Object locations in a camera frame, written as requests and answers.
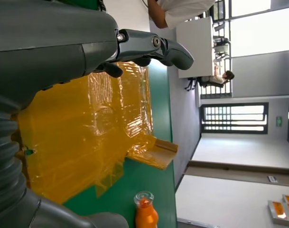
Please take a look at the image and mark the orange bottle with clear cap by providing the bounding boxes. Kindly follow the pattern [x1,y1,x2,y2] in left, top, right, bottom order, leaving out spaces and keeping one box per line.
[133,191,159,228]

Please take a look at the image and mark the yellow film wrapped cardboard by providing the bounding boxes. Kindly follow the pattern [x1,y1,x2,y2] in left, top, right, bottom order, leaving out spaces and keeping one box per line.
[11,61,179,205]

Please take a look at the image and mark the green table mat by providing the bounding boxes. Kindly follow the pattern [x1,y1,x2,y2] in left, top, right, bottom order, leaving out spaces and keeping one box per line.
[63,58,178,228]

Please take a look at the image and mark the white partition panel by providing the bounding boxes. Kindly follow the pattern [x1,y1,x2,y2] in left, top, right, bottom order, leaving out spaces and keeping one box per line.
[177,16,215,79]

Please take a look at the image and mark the black window grille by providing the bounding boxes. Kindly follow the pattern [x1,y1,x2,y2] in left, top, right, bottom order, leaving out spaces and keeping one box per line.
[200,102,269,135]

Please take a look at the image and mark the seated person in background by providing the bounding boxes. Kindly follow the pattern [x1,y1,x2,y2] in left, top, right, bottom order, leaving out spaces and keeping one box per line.
[198,64,235,89]

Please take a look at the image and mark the brown door frame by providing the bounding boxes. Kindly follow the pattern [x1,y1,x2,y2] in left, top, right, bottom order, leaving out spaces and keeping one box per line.
[184,160,289,188]

